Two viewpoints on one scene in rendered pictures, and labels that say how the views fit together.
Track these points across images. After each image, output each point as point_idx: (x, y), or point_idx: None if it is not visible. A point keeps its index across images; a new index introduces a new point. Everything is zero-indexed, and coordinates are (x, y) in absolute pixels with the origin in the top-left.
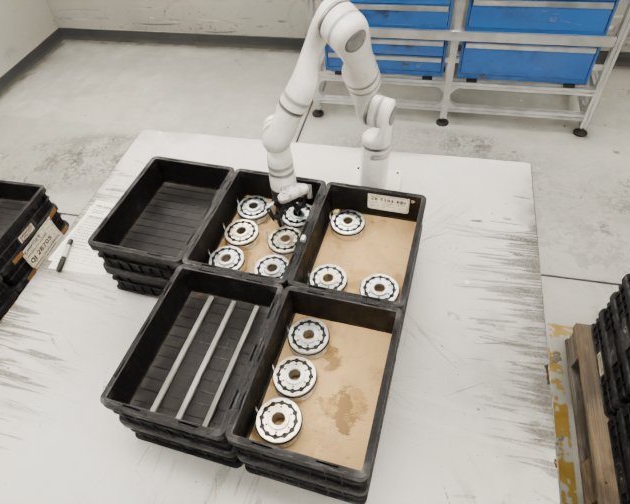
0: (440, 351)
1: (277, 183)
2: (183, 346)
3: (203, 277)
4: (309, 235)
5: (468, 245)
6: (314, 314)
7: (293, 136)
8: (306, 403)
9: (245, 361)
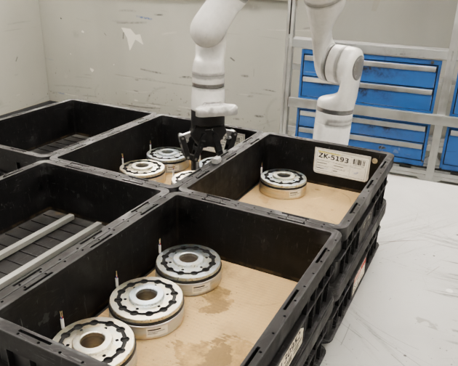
0: (402, 362)
1: (199, 96)
2: (1, 250)
3: (67, 179)
4: (226, 160)
5: (452, 255)
6: None
7: (228, 25)
8: (152, 344)
9: None
